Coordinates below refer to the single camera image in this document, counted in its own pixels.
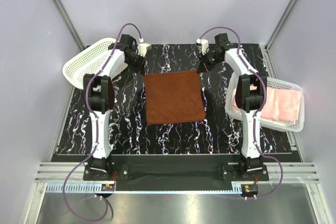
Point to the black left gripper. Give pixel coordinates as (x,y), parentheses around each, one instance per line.
(140,66)

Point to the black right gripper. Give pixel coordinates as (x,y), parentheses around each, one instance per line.
(203,66)

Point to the brown towel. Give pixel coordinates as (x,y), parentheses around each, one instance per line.
(173,97)

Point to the pink towel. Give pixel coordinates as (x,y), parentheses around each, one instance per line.
(282,105)

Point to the white towel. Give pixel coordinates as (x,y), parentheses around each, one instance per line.
(282,126)

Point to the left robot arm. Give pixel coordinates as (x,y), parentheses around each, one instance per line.
(100,95)

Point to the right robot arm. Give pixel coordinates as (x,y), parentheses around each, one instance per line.
(250,96)

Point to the white perforated basket left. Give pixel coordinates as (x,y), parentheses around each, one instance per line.
(92,60)

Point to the white perforated basket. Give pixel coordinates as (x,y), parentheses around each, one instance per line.
(92,60)
(271,82)

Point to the white perforated basket right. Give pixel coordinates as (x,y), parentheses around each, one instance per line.
(271,82)

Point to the right controller board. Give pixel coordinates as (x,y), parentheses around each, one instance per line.
(250,190)

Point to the controller board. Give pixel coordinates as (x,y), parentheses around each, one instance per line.
(250,190)
(109,187)

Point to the left controller board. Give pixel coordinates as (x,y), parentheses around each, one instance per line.
(109,187)

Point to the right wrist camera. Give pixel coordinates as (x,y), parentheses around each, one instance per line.
(203,44)

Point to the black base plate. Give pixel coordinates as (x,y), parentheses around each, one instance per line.
(196,172)

